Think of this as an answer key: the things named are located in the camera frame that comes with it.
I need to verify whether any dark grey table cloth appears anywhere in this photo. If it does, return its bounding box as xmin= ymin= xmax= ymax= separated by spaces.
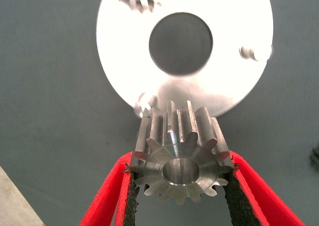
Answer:
xmin=0 ymin=0 xmax=319 ymax=226

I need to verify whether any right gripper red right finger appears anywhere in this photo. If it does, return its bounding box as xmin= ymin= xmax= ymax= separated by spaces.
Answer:
xmin=223 ymin=150 xmax=306 ymax=226

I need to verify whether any round metal carrier plate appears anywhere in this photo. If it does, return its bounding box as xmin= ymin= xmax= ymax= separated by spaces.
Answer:
xmin=96 ymin=0 xmax=274 ymax=118

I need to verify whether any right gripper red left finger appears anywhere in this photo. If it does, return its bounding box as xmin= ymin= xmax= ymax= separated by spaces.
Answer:
xmin=78 ymin=151 xmax=141 ymax=226

